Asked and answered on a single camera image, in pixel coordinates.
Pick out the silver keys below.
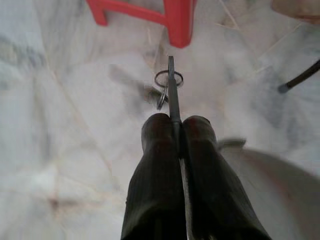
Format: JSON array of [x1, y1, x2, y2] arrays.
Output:
[[154, 55, 186, 161]]

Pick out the thin black rod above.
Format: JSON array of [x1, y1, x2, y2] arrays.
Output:
[[278, 59, 320, 94]]

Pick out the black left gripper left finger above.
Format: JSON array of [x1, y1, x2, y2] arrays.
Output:
[[120, 112, 187, 240]]

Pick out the grey robot left leg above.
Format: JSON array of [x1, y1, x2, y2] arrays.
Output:
[[217, 138, 320, 240]]

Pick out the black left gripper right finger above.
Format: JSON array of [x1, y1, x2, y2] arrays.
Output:
[[180, 115, 272, 240]]

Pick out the red plastic stool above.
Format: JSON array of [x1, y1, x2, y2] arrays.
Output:
[[85, 0, 195, 49]]

